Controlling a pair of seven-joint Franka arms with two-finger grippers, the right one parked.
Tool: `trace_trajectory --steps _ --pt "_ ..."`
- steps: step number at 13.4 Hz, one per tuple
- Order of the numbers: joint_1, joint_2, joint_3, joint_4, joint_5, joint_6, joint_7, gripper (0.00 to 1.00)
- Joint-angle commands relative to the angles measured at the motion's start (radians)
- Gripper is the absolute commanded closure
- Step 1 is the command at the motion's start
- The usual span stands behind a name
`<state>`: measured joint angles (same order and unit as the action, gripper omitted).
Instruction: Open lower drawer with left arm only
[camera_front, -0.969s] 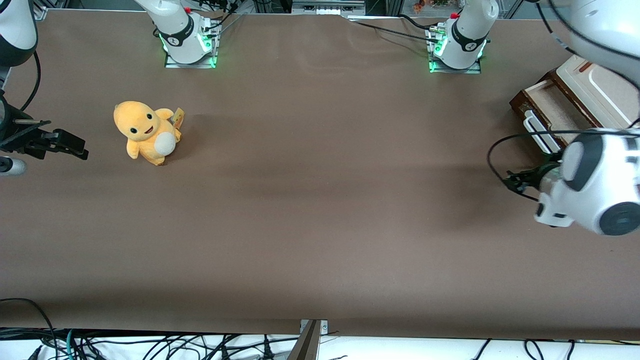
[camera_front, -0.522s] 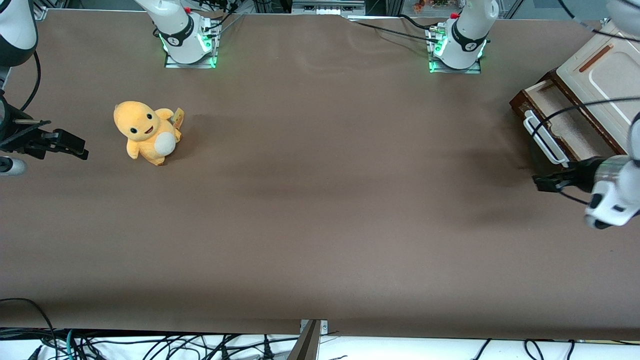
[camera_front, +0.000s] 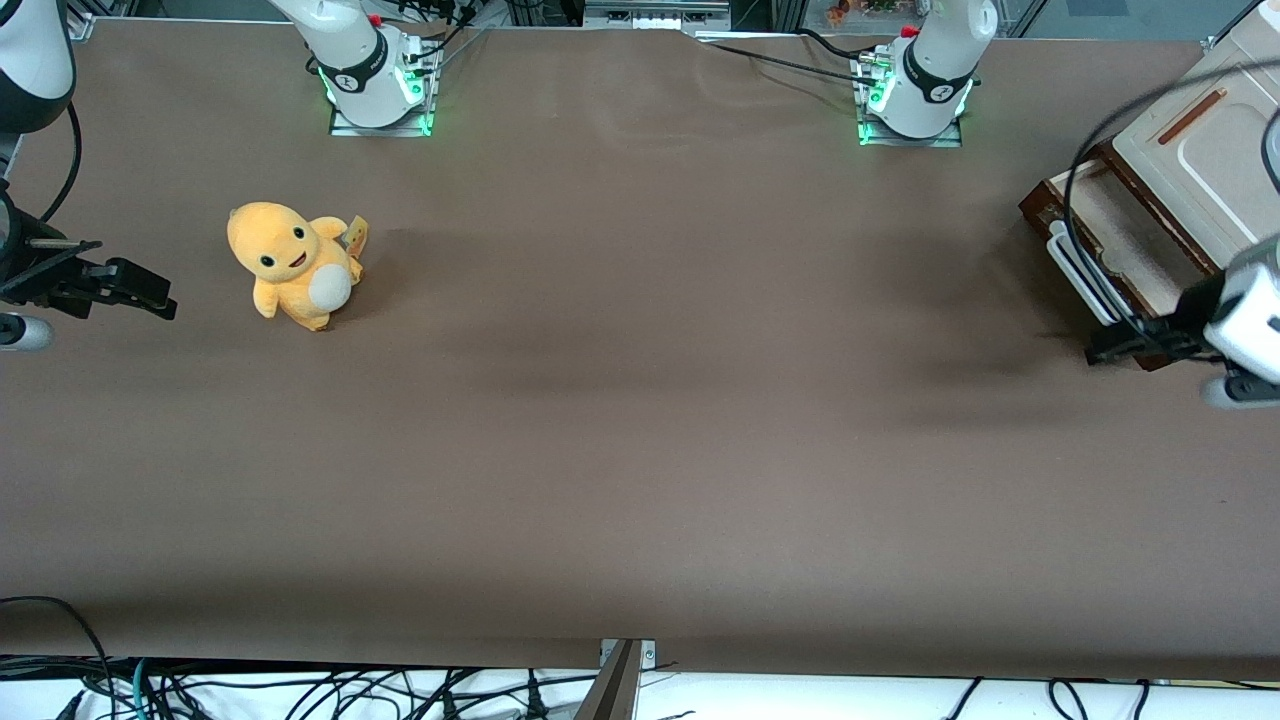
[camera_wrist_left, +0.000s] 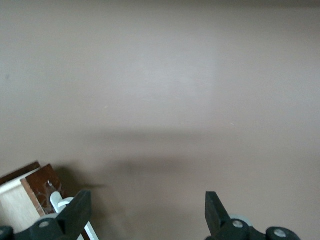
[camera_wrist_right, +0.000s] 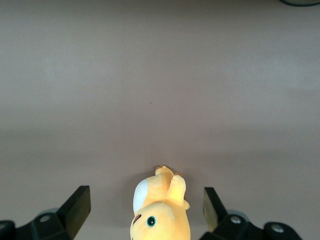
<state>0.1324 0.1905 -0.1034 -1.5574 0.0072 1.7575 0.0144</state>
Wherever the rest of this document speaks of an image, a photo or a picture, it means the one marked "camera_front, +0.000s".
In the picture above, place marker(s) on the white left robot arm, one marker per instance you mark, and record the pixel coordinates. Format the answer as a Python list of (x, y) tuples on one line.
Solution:
[(925, 85)]

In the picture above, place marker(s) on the orange object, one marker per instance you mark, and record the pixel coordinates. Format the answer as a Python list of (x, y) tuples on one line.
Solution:
[(838, 12)]

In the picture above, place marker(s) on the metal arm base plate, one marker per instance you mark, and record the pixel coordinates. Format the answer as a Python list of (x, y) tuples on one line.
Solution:
[(345, 125), (945, 140)]

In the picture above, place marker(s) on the dark mounting beam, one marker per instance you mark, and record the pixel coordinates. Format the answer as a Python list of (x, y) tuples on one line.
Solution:
[(612, 695)]

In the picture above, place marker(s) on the grey electrical box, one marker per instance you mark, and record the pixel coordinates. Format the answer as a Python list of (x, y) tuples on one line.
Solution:
[(655, 15)]

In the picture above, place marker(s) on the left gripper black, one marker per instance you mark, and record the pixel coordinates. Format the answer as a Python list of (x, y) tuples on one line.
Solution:
[(1184, 320)]

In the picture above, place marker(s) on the yellow plush toy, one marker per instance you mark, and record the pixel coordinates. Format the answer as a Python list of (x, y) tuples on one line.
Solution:
[(290, 270)]

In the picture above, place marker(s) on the brown table cover sheet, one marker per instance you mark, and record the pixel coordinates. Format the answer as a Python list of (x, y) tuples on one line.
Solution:
[(640, 420)]

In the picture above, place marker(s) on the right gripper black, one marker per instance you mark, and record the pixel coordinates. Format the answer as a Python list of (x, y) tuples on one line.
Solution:
[(45, 278)]

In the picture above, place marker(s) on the small metal bracket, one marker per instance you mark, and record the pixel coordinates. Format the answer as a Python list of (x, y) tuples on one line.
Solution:
[(648, 655)]

